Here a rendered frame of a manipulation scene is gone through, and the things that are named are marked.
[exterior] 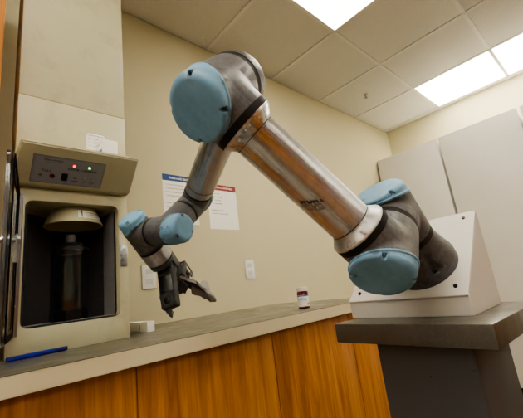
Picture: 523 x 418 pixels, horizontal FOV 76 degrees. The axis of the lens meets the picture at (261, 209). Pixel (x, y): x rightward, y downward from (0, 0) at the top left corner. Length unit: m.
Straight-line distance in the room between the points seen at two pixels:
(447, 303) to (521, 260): 2.50
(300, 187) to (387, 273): 0.21
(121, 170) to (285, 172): 0.73
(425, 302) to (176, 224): 0.58
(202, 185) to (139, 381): 0.49
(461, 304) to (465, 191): 2.63
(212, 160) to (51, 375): 0.55
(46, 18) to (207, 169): 0.89
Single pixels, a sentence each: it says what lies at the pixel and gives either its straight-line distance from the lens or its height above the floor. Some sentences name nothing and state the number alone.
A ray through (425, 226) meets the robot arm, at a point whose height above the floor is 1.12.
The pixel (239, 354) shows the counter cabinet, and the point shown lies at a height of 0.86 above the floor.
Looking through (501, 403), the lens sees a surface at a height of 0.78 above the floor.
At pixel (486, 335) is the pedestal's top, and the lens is 0.68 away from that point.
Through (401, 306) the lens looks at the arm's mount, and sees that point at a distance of 0.83.
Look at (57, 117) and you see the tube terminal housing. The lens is 1.30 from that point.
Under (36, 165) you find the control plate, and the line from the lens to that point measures 1.14.
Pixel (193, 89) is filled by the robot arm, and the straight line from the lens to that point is 0.55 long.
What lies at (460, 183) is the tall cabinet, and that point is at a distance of 3.40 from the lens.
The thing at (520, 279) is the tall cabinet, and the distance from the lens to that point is 3.28.
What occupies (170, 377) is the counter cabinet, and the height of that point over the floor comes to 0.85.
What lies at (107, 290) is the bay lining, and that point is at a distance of 1.28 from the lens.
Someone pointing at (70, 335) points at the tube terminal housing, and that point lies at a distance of 1.15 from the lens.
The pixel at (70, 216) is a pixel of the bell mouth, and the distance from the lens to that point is 1.21.
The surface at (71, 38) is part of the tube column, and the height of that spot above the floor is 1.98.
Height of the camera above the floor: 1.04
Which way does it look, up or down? 13 degrees up
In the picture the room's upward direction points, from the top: 7 degrees counter-clockwise
